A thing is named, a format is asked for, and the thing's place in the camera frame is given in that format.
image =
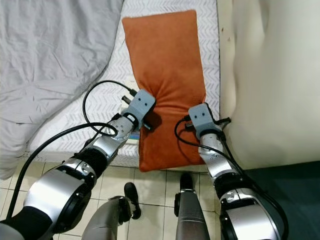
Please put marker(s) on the orange pillow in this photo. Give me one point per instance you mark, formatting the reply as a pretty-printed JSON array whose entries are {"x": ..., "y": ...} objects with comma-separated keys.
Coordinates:
[{"x": 165, "y": 60}]

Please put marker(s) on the light grey blanket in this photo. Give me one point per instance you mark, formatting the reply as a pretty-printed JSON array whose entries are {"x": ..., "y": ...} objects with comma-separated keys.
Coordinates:
[{"x": 50, "y": 50}]

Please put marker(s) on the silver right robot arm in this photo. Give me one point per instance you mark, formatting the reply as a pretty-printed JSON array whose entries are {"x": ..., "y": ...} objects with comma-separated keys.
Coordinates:
[{"x": 215, "y": 160}]

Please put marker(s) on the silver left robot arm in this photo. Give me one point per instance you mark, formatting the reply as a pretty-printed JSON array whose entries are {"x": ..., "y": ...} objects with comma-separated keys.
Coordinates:
[{"x": 52, "y": 192}]

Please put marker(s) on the white zigzag patterned mattress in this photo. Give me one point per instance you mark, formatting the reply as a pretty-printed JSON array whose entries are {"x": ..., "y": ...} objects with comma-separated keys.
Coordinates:
[{"x": 65, "y": 107}]

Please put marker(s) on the cream padded headboard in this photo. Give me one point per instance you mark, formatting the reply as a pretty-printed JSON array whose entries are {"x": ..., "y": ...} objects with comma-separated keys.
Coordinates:
[{"x": 275, "y": 75}]

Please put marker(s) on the grey right robot leg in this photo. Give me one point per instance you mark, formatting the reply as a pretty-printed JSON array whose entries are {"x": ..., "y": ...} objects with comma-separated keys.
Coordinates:
[{"x": 192, "y": 220}]

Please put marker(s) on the grey robot leg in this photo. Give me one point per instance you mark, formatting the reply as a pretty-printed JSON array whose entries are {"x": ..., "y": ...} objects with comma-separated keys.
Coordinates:
[
  {"x": 105, "y": 220},
  {"x": 192, "y": 220}
]

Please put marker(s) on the grey left robot leg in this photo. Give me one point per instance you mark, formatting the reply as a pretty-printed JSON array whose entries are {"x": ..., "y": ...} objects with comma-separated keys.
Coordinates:
[{"x": 105, "y": 220}]

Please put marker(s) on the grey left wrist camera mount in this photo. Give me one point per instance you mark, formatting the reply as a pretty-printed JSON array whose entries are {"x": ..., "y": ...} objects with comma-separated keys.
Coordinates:
[{"x": 142, "y": 103}]

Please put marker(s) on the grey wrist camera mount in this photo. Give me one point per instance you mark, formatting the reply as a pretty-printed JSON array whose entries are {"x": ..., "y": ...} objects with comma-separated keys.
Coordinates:
[
  {"x": 142, "y": 103},
  {"x": 202, "y": 116}
]

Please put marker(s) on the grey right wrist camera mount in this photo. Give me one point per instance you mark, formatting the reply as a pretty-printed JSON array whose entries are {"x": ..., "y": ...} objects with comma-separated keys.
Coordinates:
[{"x": 202, "y": 116}]

